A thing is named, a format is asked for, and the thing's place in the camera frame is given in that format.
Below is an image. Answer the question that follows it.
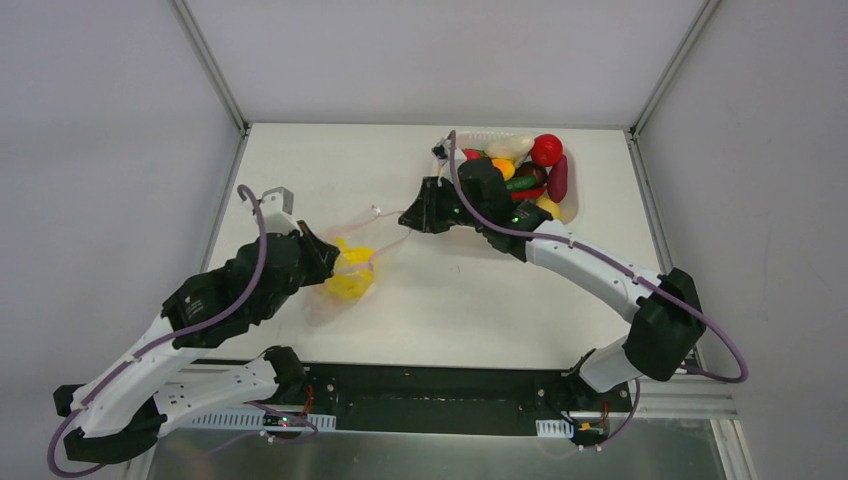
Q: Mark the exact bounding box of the red toy chili pepper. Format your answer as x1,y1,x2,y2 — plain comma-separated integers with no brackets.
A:
511,187,546,202

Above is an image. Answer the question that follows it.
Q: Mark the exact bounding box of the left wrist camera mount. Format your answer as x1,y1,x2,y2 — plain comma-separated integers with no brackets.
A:
260,187,299,235

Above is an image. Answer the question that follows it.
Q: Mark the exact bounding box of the yellow toy pear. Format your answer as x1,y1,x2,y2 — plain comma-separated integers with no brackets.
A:
535,196,562,221

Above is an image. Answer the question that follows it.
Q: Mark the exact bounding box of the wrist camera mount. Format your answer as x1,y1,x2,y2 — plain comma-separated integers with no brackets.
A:
260,187,299,235
431,137,453,186

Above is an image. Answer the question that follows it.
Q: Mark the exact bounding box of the orange toy mango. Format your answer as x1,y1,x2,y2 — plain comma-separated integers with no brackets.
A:
491,158,516,181

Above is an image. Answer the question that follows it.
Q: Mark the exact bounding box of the white toy radish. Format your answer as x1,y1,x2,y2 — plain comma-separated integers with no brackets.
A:
484,135,535,160

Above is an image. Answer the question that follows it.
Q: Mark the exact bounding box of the dark purple toy eggplant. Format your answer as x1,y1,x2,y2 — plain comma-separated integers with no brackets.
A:
514,161,548,188

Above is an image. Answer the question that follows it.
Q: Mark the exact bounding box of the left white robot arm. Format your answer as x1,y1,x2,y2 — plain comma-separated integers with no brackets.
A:
48,221,340,469

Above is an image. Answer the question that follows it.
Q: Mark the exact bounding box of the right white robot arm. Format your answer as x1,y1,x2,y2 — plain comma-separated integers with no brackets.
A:
398,160,706,410

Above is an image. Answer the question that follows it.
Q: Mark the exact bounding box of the red toy tomato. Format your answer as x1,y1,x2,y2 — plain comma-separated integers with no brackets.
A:
530,134,564,168

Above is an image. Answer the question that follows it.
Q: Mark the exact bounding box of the red toy apple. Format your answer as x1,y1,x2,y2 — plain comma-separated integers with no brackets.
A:
462,149,486,160

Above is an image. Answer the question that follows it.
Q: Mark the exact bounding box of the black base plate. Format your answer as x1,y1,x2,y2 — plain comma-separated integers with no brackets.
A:
268,363,631,436

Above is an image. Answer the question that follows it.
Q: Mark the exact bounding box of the white plastic basket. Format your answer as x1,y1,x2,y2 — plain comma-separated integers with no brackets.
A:
456,129,583,223

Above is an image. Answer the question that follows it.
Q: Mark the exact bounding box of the clear zip top bag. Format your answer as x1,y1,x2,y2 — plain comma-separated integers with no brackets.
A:
304,205,412,326

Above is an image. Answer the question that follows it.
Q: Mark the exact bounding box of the purple toy sweet potato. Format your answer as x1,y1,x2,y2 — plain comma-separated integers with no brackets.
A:
546,154,569,203

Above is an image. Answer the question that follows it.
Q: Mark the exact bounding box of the yellow toy cabbage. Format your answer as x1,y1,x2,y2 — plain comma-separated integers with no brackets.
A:
323,237,376,303

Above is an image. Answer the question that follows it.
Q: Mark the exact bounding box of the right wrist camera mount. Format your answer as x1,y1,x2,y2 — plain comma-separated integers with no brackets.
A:
431,137,453,186

